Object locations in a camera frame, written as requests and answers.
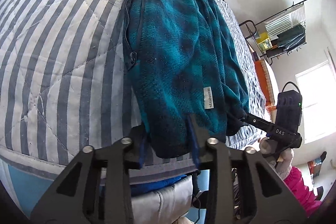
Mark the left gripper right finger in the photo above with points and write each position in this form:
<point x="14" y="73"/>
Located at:
<point x="197" y="138"/>

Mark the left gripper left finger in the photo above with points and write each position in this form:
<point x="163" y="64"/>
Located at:
<point x="141" y="145"/>

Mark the teal plaid fleece jacket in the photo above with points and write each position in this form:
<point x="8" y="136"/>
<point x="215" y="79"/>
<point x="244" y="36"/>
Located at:
<point x="181" y="60"/>

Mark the black clothes drying rack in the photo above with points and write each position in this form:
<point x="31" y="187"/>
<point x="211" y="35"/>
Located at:
<point x="277" y="35"/>

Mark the gloved right hand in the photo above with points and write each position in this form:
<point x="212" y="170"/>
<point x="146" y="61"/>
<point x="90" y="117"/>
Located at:
<point x="281" y="162"/>

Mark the pink garment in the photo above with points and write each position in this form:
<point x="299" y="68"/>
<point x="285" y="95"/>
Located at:
<point x="305" y="197"/>

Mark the white window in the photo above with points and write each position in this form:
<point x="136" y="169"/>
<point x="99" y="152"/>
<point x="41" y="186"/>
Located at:
<point x="317" y="86"/>

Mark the blue white striped quilt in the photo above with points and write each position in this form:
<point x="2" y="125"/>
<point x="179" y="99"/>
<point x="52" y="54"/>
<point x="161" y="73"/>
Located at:
<point x="63" y="81"/>

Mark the black camera box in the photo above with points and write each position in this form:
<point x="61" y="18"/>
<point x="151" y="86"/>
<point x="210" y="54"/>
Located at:
<point x="289" y="107"/>

